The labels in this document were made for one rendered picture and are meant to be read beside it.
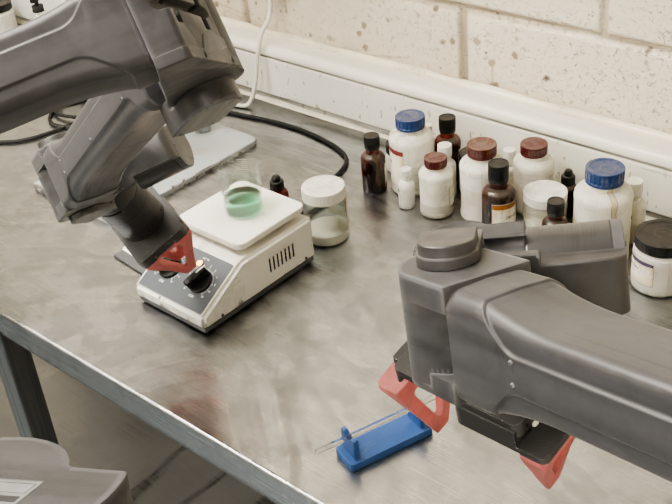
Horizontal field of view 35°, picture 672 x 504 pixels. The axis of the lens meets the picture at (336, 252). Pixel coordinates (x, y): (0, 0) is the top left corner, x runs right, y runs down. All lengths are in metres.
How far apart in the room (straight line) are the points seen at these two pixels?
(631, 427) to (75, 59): 0.38
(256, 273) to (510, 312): 0.83
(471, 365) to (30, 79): 0.31
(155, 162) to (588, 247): 0.57
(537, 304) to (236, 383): 0.74
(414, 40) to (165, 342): 0.62
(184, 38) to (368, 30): 1.06
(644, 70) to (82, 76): 0.93
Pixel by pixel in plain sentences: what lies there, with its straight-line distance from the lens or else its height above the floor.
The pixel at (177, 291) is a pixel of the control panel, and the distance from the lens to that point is 1.33.
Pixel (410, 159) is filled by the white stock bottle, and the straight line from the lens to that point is 1.51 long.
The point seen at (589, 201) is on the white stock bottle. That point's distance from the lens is 1.33.
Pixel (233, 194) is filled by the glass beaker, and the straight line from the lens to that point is 1.33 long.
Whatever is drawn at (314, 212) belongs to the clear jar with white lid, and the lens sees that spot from 1.41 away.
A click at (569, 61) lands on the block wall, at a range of 1.50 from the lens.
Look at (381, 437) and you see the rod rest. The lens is 1.13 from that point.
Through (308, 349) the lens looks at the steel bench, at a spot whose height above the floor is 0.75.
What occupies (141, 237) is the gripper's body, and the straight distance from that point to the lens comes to 1.21.
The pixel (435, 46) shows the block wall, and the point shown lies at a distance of 1.62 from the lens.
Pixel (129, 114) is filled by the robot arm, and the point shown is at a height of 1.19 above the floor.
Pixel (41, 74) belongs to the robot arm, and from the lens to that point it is 0.66.
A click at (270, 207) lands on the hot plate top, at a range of 1.37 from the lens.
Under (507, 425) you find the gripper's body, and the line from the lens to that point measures 0.70.
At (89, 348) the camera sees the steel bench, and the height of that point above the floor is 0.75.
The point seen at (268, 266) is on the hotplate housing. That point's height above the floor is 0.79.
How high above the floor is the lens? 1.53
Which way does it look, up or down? 33 degrees down
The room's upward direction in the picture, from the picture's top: 6 degrees counter-clockwise
